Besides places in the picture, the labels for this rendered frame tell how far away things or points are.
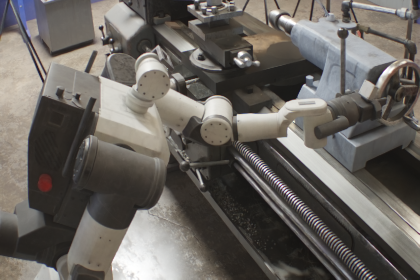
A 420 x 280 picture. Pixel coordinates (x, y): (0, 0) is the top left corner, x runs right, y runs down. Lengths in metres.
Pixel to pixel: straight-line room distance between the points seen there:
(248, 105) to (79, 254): 1.03
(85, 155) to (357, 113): 0.78
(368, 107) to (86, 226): 0.82
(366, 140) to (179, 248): 1.24
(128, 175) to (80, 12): 3.82
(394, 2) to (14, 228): 4.96
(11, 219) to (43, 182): 0.22
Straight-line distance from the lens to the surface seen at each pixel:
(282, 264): 1.83
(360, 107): 1.35
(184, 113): 1.24
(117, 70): 1.21
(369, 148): 1.55
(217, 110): 1.25
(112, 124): 0.95
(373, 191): 1.50
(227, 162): 1.94
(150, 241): 2.50
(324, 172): 1.55
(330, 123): 1.26
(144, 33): 2.69
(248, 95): 1.85
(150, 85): 0.98
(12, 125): 3.71
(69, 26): 4.60
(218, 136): 1.23
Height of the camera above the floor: 1.80
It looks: 33 degrees down
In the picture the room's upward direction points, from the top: 3 degrees counter-clockwise
